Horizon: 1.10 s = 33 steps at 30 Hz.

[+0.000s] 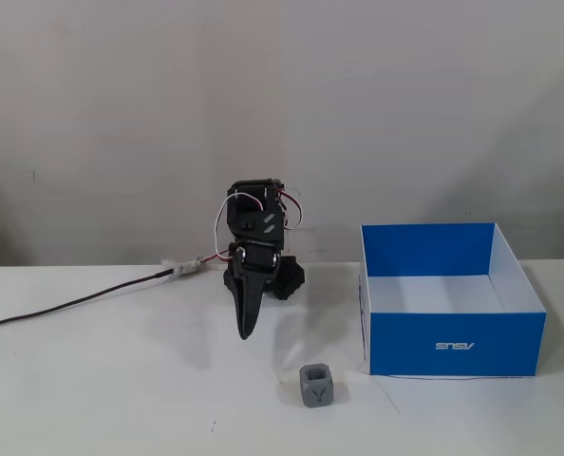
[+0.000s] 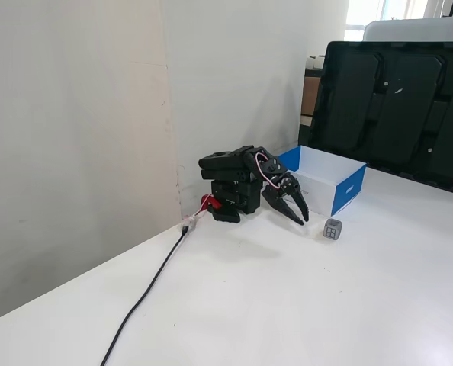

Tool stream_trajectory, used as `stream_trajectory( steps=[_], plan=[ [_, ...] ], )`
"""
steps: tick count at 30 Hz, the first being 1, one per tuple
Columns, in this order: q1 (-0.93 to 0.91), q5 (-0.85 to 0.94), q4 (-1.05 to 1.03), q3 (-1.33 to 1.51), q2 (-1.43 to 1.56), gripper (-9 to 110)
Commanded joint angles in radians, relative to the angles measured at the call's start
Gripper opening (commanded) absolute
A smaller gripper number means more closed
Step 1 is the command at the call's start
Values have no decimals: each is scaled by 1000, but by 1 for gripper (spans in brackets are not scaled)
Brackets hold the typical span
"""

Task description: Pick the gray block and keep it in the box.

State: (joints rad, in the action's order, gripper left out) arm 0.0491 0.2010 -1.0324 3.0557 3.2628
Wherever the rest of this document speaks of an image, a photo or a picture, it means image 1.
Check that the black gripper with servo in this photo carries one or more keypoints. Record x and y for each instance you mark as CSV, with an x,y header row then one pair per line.
x,y
255,260

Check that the gray 3D printed block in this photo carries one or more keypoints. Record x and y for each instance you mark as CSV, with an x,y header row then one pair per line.
x,y
317,388

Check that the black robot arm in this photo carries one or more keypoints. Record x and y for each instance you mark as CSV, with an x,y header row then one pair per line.
x,y
256,218

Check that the blue and white cardboard box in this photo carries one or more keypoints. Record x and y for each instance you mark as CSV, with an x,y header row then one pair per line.
x,y
457,342

